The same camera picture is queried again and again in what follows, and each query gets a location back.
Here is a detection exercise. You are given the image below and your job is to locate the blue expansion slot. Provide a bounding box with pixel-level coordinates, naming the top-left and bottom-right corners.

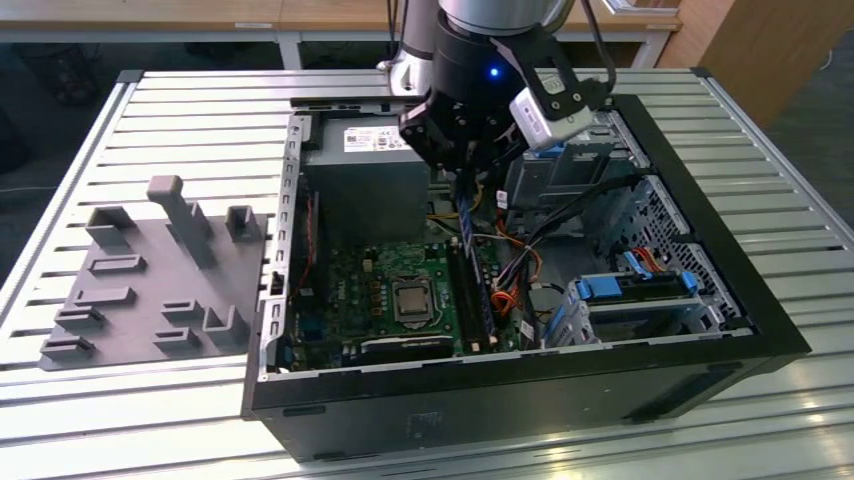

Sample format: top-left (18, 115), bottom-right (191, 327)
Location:
top-left (299, 319), bottom-right (335, 344)

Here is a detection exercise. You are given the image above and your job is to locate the grey power supply unit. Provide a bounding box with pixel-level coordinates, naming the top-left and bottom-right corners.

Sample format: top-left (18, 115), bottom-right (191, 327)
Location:
top-left (303, 117), bottom-right (435, 244)

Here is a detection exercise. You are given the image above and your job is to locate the white framed wooden desk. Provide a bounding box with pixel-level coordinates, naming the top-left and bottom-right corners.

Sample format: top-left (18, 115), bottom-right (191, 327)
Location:
top-left (0, 0), bottom-right (686, 71)

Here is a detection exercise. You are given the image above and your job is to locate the metal CPU socket cover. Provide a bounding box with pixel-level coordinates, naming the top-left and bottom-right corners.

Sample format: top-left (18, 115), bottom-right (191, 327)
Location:
top-left (390, 277), bottom-right (442, 329)

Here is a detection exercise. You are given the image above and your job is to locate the green motherboard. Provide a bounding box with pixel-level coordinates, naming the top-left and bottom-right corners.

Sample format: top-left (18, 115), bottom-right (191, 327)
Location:
top-left (286, 239), bottom-right (535, 371)

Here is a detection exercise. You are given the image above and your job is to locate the wooden cabinet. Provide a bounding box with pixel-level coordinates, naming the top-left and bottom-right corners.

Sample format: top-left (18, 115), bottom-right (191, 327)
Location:
top-left (657, 0), bottom-right (854, 129)

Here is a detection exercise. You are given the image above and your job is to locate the silver CPU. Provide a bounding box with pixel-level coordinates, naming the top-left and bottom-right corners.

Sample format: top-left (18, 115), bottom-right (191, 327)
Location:
top-left (398, 288), bottom-right (433, 314)

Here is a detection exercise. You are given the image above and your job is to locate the grey round speaker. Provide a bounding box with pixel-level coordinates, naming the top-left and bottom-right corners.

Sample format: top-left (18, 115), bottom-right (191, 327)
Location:
top-left (530, 282), bottom-right (570, 321)

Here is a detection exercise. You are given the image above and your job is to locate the hard disk in blue carrier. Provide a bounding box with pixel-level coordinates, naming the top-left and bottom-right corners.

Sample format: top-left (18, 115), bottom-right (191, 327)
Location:
top-left (573, 272), bottom-right (702, 306)

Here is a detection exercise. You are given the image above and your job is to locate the black graphics card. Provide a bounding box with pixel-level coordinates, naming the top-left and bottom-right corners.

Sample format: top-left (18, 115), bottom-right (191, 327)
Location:
top-left (359, 333), bottom-right (455, 364)

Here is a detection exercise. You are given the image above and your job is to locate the black open PC case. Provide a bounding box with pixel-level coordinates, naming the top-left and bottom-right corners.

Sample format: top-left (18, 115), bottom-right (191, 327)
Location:
top-left (239, 92), bottom-right (813, 464)

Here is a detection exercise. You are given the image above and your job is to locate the grey parts rack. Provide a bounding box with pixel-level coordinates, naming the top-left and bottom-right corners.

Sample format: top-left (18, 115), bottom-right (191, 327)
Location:
top-left (39, 174), bottom-right (268, 374)

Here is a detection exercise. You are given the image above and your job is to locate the black camera bracket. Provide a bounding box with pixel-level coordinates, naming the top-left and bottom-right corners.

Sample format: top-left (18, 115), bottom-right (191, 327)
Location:
top-left (490, 37), bottom-right (606, 121)

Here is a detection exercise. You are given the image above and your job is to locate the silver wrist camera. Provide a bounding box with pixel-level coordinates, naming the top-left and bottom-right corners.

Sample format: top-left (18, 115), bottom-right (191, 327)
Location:
top-left (510, 87), bottom-right (595, 151)

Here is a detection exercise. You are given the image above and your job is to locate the black camera cable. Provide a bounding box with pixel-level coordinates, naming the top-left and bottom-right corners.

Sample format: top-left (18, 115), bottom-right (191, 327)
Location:
top-left (578, 0), bottom-right (619, 101)

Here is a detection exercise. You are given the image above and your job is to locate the yellow wire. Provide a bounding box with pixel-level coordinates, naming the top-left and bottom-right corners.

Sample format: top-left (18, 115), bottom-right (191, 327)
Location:
top-left (426, 182), bottom-right (486, 224)

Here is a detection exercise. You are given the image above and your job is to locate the red black twisted wire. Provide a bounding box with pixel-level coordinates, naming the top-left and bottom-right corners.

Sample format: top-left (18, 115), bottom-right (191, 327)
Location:
top-left (296, 192), bottom-right (319, 301)

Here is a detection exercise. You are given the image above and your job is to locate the orange red wire bundle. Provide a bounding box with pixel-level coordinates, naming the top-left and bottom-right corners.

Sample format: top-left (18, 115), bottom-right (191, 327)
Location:
top-left (490, 289), bottom-right (533, 316)

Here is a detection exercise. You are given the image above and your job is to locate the red orange disk wire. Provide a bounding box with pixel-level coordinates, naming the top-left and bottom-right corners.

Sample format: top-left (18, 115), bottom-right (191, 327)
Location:
top-left (633, 247), bottom-right (675, 275)

